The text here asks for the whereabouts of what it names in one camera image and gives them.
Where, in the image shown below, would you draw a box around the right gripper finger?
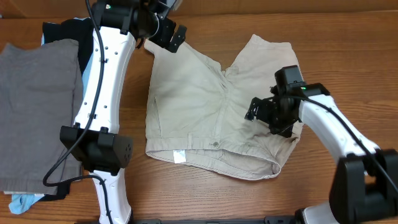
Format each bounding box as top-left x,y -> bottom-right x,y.
248,97 -> 272,114
244,107 -> 264,121

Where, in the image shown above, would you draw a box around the beige shorts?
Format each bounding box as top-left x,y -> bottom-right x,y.
144,35 -> 303,180

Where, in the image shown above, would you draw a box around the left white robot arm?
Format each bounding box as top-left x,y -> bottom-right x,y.
60,0 -> 187,223

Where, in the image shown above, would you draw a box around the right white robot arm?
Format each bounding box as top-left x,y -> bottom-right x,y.
245,65 -> 397,224

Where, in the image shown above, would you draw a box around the black garment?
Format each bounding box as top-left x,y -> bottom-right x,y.
39,17 -> 96,202

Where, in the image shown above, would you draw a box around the grey shorts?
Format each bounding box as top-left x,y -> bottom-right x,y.
1,39 -> 83,194

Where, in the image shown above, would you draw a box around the light blue garment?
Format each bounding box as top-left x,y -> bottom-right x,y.
9,17 -> 93,215

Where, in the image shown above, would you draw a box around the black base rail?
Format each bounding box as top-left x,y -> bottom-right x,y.
77,215 -> 305,224

